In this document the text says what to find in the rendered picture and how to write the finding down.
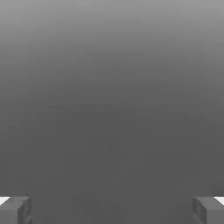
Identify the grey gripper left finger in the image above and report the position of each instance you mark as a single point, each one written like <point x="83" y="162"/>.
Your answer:
<point x="12" y="212"/>

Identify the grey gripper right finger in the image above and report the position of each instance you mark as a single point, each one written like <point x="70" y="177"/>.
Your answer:
<point x="211" y="212"/>

